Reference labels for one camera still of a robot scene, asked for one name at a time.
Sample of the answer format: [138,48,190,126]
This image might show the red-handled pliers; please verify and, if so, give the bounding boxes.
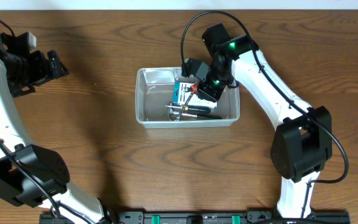
[188,82,199,94]

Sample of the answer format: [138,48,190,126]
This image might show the silver combination wrench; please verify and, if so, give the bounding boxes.
[175,91,195,121]

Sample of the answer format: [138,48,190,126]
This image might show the black yellow screwdriver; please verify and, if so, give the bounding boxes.
[166,105,211,114]

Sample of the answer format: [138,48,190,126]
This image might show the blue white screw box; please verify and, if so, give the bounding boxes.
[172,82,217,109]

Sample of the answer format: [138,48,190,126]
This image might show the clear plastic storage container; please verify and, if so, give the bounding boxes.
[135,67,240,128]

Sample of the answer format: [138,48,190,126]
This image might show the small black-handled hammer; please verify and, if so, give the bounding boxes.
[168,111,222,121]

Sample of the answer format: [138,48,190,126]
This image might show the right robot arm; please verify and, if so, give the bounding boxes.
[197,33,333,218]

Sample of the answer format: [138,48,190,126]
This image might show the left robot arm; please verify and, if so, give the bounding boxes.
[0,30,117,223]

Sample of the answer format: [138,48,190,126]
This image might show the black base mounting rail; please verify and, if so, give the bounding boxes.
[39,210,351,224]

